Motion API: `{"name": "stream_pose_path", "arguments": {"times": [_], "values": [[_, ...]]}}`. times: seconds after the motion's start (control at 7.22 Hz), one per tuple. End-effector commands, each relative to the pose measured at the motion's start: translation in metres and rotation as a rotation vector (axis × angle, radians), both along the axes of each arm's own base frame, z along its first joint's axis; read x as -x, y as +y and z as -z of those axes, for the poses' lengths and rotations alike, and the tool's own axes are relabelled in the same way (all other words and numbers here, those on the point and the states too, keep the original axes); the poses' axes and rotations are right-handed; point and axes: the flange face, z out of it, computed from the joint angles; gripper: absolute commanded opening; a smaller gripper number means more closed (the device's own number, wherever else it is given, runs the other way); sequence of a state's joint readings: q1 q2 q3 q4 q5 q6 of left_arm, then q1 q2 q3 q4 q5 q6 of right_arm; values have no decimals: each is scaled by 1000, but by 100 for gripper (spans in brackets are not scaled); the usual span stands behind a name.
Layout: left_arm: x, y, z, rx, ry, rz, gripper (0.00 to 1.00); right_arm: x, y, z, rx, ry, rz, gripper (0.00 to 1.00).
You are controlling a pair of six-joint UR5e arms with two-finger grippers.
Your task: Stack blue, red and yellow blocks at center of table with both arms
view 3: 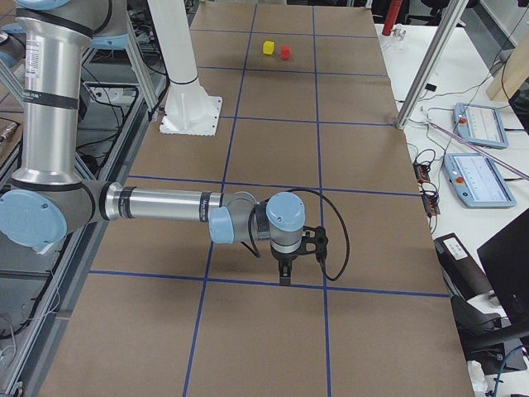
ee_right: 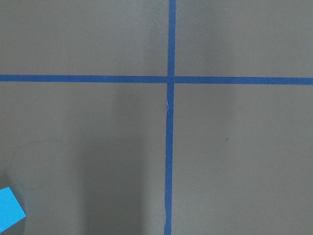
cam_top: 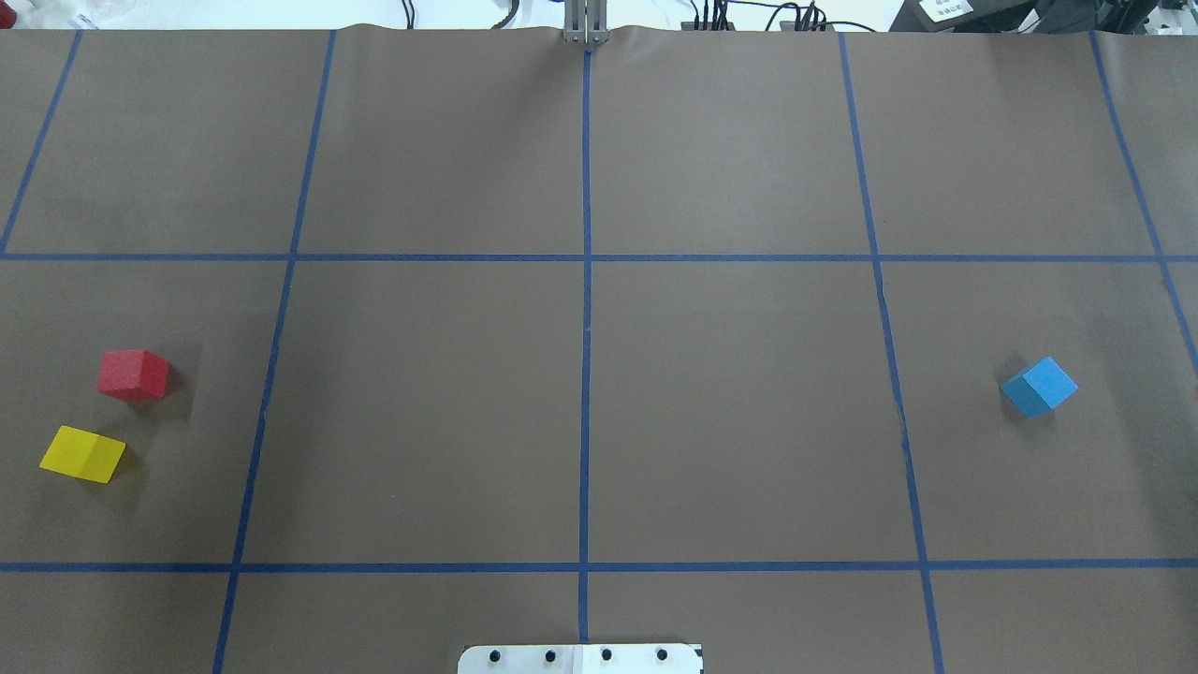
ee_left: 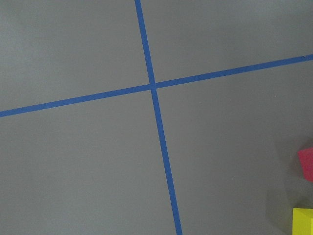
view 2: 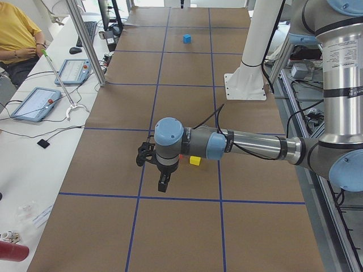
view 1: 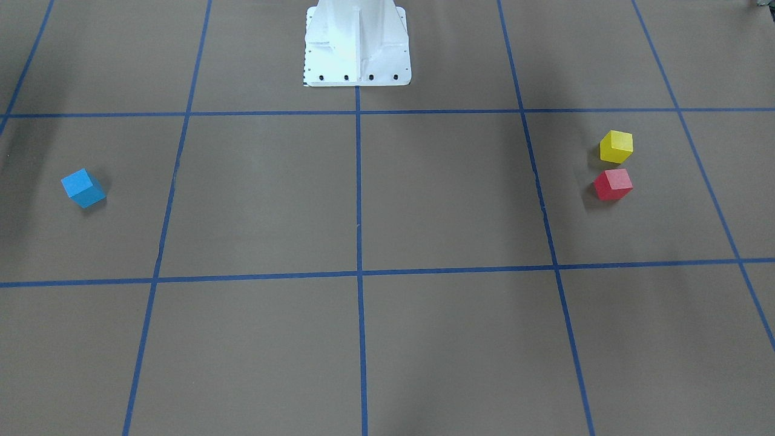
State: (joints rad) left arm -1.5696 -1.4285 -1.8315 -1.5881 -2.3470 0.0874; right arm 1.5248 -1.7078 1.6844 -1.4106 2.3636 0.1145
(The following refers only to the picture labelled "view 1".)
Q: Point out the yellow cube block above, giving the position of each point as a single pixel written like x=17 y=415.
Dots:
x=616 y=146

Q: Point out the blue cube block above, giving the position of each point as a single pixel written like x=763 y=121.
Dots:
x=83 y=188

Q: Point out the red cube block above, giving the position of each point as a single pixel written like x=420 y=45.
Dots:
x=613 y=185

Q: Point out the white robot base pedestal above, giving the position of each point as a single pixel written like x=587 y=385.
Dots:
x=356 y=44

